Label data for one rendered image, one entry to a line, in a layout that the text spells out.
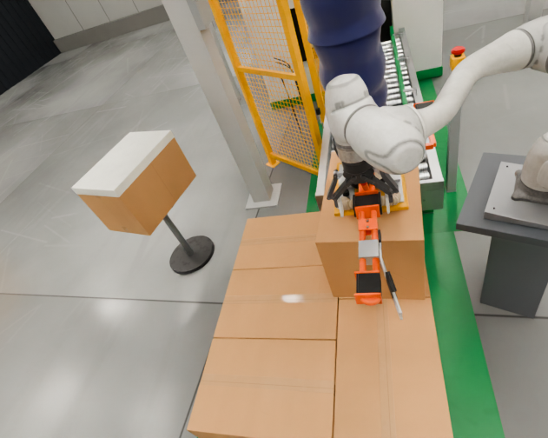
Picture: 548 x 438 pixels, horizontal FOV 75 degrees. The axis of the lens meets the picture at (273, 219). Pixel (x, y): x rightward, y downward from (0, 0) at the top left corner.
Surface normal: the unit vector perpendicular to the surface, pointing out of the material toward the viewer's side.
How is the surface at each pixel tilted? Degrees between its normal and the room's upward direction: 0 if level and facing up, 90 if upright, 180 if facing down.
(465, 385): 0
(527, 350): 0
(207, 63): 90
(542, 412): 0
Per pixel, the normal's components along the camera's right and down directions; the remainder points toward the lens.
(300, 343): -0.29, -0.69
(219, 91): -0.16, 0.72
